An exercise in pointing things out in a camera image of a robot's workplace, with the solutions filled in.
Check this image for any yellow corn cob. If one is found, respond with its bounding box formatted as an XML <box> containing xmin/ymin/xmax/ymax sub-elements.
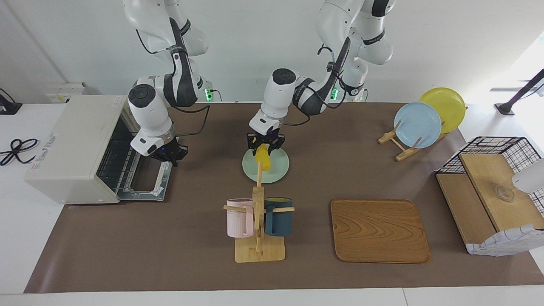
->
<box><xmin>255</xmin><ymin>144</ymin><xmax>272</xmax><ymax>171</ymax></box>

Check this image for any pale green round plate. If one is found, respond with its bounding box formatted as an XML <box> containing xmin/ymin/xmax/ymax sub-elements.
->
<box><xmin>242</xmin><ymin>144</ymin><xmax>290</xmax><ymax>184</ymax></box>

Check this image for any glass oven door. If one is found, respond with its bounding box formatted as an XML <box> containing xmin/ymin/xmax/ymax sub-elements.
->
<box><xmin>117</xmin><ymin>159</ymin><xmax>174</xmax><ymax>201</ymax></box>

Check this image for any beige toaster oven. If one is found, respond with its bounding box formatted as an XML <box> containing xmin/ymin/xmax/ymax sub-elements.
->
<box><xmin>24</xmin><ymin>94</ymin><xmax>143</xmax><ymax>205</ymax></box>

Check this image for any brown table mat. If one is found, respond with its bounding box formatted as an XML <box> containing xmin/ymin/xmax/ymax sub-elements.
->
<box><xmin>24</xmin><ymin>102</ymin><xmax>544</xmax><ymax>294</ymax></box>

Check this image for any pink mug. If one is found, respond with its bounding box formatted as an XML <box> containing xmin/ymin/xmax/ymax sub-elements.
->
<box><xmin>226</xmin><ymin>198</ymin><xmax>255</xmax><ymax>238</ymax></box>

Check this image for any dark blue mug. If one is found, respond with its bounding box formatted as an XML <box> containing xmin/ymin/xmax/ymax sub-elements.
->
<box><xmin>263</xmin><ymin>196</ymin><xmax>294</xmax><ymax>237</ymax></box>

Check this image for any wooden mug rack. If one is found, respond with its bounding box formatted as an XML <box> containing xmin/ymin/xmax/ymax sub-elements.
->
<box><xmin>223</xmin><ymin>161</ymin><xmax>295</xmax><ymax>263</ymax></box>

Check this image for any white power box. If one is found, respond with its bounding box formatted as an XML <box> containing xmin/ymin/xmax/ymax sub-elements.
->
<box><xmin>47</xmin><ymin>82</ymin><xmax>92</xmax><ymax>104</ymax></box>

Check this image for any wooden plate rack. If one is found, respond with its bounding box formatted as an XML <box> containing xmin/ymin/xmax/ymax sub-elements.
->
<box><xmin>378</xmin><ymin>119</ymin><xmax>449</xmax><ymax>162</ymax></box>

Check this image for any brown wooden tray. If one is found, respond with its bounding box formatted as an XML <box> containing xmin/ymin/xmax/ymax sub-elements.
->
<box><xmin>331</xmin><ymin>198</ymin><xmax>431</xmax><ymax>264</ymax></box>

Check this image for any light blue plate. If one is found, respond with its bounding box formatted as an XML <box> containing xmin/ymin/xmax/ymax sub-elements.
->
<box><xmin>394</xmin><ymin>102</ymin><xmax>442</xmax><ymax>149</ymax></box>

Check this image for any yellow plate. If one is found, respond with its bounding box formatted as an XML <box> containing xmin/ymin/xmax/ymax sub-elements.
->
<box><xmin>419</xmin><ymin>87</ymin><xmax>467</xmax><ymax>134</ymax></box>

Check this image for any low light wooden board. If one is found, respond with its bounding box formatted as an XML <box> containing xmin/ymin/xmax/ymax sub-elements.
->
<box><xmin>436</xmin><ymin>172</ymin><xmax>498</xmax><ymax>245</ymax></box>

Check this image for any tall light wooden board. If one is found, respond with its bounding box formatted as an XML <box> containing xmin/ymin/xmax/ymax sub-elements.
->
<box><xmin>459</xmin><ymin>153</ymin><xmax>544</xmax><ymax>232</ymax></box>

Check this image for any small clear glass dish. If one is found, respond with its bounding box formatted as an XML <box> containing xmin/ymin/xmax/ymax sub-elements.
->
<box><xmin>495</xmin><ymin>186</ymin><xmax>516</xmax><ymax>202</ymax></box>

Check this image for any white rounded object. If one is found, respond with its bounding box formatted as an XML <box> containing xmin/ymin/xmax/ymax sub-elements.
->
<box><xmin>512</xmin><ymin>158</ymin><xmax>544</xmax><ymax>194</ymax></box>

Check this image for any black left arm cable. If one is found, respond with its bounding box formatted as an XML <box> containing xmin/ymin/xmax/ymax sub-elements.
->
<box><xmin>284</xmin><ymin>45</ymin><xmax>347</xmax><ymax>127</ymax></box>

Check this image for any metal oven wire rack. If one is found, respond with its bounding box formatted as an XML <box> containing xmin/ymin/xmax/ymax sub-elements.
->
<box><xmin>97</xmin><ymin>116</ymin><xmax>141</xmax><ymax>195</ymax></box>

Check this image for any bundled black cable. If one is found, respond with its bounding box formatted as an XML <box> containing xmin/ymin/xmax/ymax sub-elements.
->
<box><xmin>0</xmin><ymin>138</ymin><xmax>40</xmax><ymax>166</ymax></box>

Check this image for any black clamp mount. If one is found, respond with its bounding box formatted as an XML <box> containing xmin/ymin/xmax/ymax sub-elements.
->
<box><xmin>0</xmin><ymin>88</ymin><xmax>23</xmax><ymax>115</ymax></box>

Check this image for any black camera stand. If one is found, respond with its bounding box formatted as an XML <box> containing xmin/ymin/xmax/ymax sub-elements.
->
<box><xmin>495</xmin><ymin>68</ymin><xmax>544</xmax><ymax>116</ymax></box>

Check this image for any wire and wood shelf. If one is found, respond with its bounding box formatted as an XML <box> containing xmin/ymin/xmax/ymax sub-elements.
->
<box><xmin>436</xmin><ymin>136</ymin><xmax>544</xmax><ymax>257</ymax></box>

